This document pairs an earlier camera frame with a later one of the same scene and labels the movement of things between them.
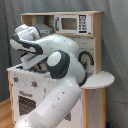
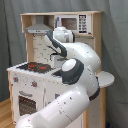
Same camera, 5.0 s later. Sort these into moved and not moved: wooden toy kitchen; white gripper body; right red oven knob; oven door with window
Moved: white gripper body
Not moved: right red oven knob; oven door with window; wooden toy kitchen
